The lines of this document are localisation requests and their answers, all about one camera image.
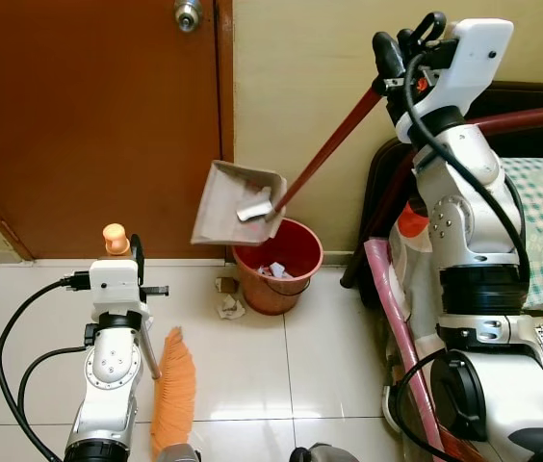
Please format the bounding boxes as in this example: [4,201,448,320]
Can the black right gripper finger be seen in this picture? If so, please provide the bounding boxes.
[373,32,406,84]
[399,12,447,49]

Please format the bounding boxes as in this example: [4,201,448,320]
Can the orange bristle broom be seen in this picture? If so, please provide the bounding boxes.
[103,223,198,459]

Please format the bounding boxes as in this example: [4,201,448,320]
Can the grey dustpan with red handle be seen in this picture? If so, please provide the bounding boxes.
[191,83,388,247]

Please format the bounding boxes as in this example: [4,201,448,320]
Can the crumpled white paper ball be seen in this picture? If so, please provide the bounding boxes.
[218,295,246,321]

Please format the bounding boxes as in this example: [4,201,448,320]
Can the white paper scraps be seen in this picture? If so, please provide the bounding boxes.
[256,259,297,283]

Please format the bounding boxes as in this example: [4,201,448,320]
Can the dark wooden bed headboard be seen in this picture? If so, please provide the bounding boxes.
[339,81,543,290]

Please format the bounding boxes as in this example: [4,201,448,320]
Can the orange plastic bucket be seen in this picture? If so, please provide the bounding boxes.
[232,218,324,317]

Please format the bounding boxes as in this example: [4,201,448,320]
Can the brown wooden door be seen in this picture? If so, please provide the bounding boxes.
[0,0,235,262]

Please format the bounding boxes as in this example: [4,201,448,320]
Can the orange capped white bottle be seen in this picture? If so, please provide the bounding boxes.
[390,197,436,290]

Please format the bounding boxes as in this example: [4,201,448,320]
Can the grey left robot foot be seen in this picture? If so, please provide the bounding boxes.
[159,443,201,462]

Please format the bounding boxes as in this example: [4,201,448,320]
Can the grey robot foot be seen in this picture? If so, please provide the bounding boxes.
[159,443,201,462]
[289,443,361,462]

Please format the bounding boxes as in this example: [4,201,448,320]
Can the silver round door knob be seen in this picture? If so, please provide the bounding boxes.
[174,0,203,34]

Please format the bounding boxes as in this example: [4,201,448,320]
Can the grey right robot foot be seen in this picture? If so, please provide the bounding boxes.
[289,443,361,462]

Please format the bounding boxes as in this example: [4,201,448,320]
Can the pink wrapped pole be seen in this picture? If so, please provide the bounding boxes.
[363,238,448,462]

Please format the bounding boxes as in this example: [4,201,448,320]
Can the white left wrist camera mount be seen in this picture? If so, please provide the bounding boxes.
[88,259,148,315]

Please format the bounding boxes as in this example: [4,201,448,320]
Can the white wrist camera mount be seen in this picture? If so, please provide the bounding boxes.
[394,17,515,143]
[88,259,148,315]

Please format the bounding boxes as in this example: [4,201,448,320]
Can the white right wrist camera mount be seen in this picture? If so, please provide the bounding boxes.
[394,17,515,143]

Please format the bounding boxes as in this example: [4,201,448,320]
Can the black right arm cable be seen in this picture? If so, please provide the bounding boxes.
[402,53,530,285]

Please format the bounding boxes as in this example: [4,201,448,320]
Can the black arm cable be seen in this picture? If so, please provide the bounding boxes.
[402,53,530,285]
[0,272,95,462]

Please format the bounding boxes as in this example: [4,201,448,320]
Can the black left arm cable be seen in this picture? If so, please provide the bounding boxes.
[0,272,95,462]

